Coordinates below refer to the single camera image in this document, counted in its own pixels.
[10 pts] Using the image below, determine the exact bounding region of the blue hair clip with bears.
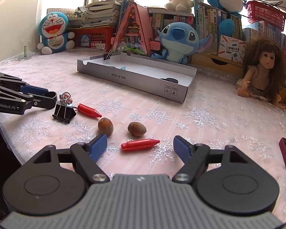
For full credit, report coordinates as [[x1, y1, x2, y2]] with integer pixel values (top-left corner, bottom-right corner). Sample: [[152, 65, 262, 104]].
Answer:
[[59, 92, 73, 107]]

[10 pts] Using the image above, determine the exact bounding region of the large black binder clip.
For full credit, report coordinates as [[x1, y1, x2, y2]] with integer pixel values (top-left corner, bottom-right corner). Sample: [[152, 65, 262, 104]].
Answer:
[[52, 101, 76, 123]]

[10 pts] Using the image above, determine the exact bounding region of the brown hazelnut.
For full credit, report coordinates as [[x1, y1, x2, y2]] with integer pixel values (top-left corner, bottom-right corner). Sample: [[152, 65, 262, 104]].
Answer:
[[128, 122, 147, 137], [97, 117, 114, 136]]

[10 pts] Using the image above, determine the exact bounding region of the red crayon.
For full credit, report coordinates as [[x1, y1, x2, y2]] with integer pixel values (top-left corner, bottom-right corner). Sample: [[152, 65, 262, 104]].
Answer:
[[121, 139, 160, 151], [77, 103, 102, 118]]

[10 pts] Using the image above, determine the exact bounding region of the Doraemon plush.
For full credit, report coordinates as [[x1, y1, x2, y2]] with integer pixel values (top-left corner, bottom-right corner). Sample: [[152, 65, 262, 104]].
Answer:
[[37, 11, 75, 55]]

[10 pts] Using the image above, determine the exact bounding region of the small black binder clip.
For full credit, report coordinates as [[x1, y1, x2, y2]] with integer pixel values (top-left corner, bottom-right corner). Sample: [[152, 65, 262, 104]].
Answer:
[[103, 50, 112, 60]]

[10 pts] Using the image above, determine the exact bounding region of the red plastic crate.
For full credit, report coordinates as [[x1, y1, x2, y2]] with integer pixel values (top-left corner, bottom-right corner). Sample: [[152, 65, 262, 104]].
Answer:
[[67, 26, 116, 52]]

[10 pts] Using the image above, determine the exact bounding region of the black round cap in tray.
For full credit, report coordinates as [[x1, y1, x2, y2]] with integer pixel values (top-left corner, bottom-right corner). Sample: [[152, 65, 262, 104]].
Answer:
[[161, 77, 178, 83]]

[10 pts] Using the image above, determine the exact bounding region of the grey cardboard box tray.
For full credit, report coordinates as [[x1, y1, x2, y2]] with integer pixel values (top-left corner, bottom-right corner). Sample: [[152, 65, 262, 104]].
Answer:
[[77, 53, 197, 103]]

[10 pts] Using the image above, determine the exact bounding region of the wooden drawer box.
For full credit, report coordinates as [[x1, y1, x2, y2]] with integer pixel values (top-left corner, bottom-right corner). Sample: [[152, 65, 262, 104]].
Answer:
[[190, 53, 243, 78]]

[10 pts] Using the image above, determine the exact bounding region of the stack of books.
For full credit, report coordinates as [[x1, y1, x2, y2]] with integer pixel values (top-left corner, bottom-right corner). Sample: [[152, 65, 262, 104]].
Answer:
[[68, 0, 135, 28]]

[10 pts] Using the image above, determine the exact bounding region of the brown-haired doll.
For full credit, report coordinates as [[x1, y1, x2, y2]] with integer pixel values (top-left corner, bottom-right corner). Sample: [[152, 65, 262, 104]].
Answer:
[[236, 37, 285, 110]]

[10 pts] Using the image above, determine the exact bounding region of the pink triangular dollhouse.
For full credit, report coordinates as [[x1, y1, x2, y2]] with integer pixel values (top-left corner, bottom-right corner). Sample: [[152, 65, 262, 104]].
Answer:
[[111, 2, 161, 56]]

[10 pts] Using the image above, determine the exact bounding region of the white colourful pencil box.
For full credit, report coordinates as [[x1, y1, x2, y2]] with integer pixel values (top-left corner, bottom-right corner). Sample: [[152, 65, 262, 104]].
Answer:
[[218, 35, 246, 62]]

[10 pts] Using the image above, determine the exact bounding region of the blue Stitch plush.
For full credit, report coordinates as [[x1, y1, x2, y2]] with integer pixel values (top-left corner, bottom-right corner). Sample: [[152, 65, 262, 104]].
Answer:
[[151, 22, 213, 65]]

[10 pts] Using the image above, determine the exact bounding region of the row of upright books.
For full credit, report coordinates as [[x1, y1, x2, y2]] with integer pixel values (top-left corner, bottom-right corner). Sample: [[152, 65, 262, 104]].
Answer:
[[148, 0, 286, 63]]

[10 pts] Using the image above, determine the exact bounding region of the red plastic basket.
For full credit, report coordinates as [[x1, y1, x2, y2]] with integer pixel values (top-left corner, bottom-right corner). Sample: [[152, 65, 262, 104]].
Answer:
[[245, 1, 286, 31]]

